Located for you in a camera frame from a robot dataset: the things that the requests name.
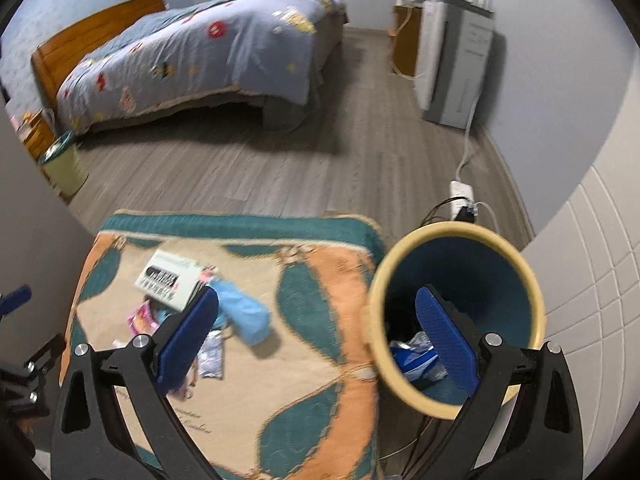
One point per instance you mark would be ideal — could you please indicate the white black cardboard box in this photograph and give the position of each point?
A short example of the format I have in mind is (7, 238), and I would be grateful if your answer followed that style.
(173, 280)

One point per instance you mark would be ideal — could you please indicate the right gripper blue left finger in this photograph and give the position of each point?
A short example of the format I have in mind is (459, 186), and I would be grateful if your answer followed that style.
(91, 439)

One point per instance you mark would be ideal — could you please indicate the yellow teal trash bin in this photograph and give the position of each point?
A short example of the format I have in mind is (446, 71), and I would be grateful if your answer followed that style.
(479, 272)

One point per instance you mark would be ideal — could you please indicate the wooden tv cabinet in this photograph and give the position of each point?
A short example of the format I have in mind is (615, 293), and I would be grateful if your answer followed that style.
(405, 38)

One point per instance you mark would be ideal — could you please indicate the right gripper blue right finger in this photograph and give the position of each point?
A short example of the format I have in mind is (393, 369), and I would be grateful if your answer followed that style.
(521, 417)

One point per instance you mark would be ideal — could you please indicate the wooden nightstand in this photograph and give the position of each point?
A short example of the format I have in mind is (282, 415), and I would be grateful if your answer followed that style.
(37, 132)

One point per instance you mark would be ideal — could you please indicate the light blue plastic bag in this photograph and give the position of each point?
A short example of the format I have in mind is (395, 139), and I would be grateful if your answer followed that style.
(249, 317)

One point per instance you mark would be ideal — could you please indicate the patterned teal orange cushion mat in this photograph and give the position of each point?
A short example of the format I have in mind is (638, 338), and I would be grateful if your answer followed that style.
(303, 404)

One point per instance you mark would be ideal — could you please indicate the wooden headboard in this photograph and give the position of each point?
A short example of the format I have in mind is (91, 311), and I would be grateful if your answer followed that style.
(53, 60)

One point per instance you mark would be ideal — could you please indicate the bed with blue quilt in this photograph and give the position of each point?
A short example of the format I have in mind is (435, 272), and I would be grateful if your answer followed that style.
(269, 53)

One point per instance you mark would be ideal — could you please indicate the white power strip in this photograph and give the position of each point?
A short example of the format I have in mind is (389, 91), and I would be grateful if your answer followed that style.
(462, 197)

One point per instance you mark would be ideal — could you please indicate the pink purple snack wrapper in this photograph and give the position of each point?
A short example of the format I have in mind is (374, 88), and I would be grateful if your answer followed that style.
(142, 320)

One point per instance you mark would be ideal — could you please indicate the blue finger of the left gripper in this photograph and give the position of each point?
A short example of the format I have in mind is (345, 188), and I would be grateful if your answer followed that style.
(46, 357)
(14, 300)

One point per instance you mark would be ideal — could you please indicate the small green waste bin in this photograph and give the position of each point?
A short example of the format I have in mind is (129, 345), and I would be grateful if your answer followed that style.
(62, 164)

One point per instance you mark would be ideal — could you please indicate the blue white snack bag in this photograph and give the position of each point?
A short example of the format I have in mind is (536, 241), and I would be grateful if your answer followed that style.
(418, 360)

